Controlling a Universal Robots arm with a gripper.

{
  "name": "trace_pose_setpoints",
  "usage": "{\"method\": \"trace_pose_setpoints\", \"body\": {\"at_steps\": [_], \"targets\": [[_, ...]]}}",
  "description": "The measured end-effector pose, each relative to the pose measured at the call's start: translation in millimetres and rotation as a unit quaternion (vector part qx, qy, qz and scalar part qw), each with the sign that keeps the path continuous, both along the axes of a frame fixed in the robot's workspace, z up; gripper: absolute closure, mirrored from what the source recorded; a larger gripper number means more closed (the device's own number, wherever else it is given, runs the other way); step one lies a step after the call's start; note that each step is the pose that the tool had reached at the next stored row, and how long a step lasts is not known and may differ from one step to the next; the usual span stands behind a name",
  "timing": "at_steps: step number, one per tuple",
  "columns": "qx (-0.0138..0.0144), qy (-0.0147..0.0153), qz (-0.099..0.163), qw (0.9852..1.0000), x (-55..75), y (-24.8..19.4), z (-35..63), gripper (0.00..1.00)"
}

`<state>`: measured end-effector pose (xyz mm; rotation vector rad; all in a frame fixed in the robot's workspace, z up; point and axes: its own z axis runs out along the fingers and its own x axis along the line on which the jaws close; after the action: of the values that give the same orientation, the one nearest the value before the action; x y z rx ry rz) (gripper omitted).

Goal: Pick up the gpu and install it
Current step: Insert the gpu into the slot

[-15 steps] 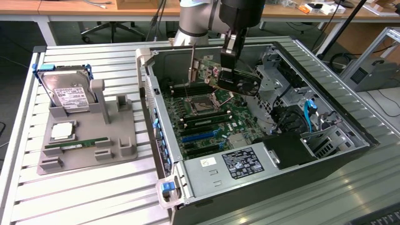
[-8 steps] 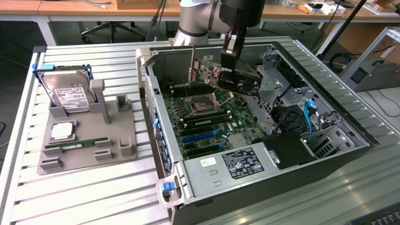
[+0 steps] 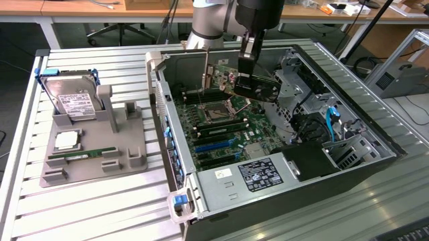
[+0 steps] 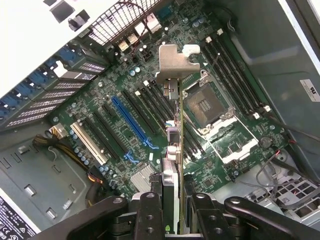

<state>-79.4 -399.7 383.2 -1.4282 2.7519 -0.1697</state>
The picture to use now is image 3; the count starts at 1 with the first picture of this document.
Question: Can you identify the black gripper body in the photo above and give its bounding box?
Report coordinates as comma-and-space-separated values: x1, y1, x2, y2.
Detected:
234, 0, 286, 32

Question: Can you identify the graphics card with black fan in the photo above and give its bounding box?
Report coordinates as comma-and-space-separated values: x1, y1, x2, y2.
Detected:
200, 48, 282, 103

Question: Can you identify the cluttered wooden desk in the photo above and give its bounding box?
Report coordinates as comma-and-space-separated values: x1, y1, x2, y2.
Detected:
278, 0, 429, 60

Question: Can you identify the open metal socket cover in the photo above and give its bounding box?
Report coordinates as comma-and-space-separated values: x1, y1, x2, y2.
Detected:
227, 96, 251, 115

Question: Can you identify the silver metal drive cage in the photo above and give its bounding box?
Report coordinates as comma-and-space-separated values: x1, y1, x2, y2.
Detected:
267, 69, 339, 121

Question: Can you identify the orange and white device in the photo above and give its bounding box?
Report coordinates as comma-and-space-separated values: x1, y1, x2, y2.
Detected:
319, 3, 346, 16

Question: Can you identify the green motherboard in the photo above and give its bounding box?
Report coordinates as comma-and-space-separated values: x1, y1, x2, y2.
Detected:
172, 87, 289, 171

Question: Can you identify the black labelled RAM stick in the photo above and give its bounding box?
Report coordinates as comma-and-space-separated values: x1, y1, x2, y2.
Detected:
198, 123, 249, 138

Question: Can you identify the white carton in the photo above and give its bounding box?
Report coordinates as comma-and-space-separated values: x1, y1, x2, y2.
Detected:
341, 4, 371, 17

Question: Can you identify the black expansion slot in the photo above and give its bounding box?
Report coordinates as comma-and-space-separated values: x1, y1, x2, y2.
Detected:
192, 135, 232, 147
199, 155, 238, 169

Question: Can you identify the black tripod pole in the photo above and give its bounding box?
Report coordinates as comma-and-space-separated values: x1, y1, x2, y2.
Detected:
338, 0, 394, 66

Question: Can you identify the blue expansion slot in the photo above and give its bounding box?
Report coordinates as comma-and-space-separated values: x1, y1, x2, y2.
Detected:
194, 141, 235, 153

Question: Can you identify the silver chipset heatsink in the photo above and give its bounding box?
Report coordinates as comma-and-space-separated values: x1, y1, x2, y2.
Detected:
243, 144, 269, 159

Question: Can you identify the small cardboard box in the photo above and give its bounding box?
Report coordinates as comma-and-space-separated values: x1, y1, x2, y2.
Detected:
124, 0, 175, 11

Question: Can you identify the large brown cardboard panel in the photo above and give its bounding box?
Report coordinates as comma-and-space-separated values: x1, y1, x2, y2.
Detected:
346, 24, 429, 62

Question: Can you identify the black office chair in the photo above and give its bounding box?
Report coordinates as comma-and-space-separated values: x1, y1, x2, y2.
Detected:
85, 22, 156, 47

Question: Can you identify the black plastic air shroud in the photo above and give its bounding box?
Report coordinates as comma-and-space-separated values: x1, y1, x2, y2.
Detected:
270, 140, 341, 183

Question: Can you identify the grey metal equipment box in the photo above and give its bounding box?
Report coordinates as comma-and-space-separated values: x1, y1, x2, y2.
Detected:
363, 62, 429, 100

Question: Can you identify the perforated silver disk bay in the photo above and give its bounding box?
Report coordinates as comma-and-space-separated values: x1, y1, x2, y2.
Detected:
321, 134, 396, 171

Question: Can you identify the grey power supply unit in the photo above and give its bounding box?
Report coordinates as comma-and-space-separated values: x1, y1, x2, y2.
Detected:
195, 152, 301, 211

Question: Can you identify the hard disk in blue caddy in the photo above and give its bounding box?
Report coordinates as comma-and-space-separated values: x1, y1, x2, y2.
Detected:
35, 68, 103, 118

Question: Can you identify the grey plastic parts rack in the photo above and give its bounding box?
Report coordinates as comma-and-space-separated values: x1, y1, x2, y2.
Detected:
39, 84, 150, 188

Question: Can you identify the open black PC case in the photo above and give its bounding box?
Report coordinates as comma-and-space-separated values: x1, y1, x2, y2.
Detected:
144, 44, 408, 241

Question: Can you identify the green RAM stick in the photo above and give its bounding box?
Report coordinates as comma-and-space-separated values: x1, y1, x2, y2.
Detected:
48, 147, 116, 160

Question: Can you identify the silver CPU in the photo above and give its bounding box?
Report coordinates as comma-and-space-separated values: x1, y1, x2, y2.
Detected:
53, 132, 81, 149

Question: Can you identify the wooden desk with white legs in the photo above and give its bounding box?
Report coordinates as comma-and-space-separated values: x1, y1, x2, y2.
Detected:
0, 0, 195, 50

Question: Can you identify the black keyboard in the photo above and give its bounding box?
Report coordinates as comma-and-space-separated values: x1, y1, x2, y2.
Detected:
374, 220, 429, 241

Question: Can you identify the pale plastic corner bracket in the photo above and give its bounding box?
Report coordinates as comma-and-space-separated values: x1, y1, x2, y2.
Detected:
144, 51, 170, 72

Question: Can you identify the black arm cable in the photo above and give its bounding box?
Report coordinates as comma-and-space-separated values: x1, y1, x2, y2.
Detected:
160, 0, 179, 45

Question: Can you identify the blue data wire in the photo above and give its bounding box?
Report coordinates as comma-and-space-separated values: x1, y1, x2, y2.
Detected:
325, 106, 341, 145

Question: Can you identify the aluminium profile frame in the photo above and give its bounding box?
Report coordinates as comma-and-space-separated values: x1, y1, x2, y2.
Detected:
381, 28, 429, 76

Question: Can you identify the pale corner bracket blue clip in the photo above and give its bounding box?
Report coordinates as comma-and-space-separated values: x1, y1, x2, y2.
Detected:
166, 189, 196, 224

